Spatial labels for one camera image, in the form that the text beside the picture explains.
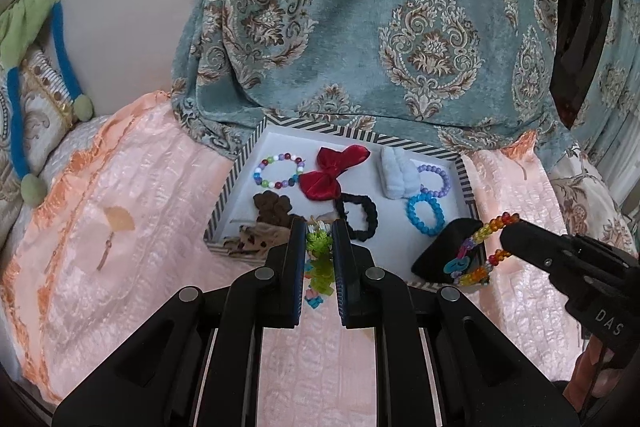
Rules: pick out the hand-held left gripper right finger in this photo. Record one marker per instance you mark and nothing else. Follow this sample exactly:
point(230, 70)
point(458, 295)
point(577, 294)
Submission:
point(340, 267)

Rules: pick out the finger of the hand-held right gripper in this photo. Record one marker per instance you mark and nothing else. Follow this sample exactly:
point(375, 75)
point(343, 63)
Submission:
point(530, 244)

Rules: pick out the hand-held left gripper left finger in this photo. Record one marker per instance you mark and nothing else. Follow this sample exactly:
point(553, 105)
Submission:
point(298, 267)

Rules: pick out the black scrunchie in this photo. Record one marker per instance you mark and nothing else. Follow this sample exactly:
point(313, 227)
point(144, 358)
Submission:
point(370, 212)

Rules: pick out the red satin bow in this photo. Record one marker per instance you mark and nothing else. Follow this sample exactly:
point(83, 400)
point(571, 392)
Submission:
point(325, 182)

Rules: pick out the grey-blue fluffy scrunchie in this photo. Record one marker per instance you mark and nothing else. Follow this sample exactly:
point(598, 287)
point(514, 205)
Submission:
point(397, 174)

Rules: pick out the chevron striped gift box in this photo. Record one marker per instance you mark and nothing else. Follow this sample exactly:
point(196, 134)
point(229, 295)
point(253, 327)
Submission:
point(300, 142)

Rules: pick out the person's right hand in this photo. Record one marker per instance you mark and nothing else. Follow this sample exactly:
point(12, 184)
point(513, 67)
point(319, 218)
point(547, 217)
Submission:
point(587, 372)

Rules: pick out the leopard print bow clip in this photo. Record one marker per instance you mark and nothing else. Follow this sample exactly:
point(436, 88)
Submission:
point(260, 237)

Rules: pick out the brown scrunchie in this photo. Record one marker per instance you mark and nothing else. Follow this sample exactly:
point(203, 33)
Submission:
point(272, 204)

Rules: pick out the cream floral fabric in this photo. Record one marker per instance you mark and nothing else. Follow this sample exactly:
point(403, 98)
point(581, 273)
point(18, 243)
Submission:
point(590, 197)

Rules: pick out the black cloth pouch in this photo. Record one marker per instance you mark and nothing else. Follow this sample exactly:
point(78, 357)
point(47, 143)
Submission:
point(440, 257)

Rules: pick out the peach quilted bedspread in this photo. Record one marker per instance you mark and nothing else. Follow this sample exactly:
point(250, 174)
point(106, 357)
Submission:
point(125, 307)

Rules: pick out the teal damask cloth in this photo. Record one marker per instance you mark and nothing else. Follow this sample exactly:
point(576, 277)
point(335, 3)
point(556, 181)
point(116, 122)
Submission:
point(375, 7)

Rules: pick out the plain beige pillow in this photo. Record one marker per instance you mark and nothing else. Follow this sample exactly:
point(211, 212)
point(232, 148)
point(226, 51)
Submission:
point(125, 32)

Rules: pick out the floral embroidered cushion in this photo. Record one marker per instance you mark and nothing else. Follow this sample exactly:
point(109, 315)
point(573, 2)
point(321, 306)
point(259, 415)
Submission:
point(45, 117)

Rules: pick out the green and blue plush toy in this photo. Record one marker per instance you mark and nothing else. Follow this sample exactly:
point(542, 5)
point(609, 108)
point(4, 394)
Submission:
point(65, 57)

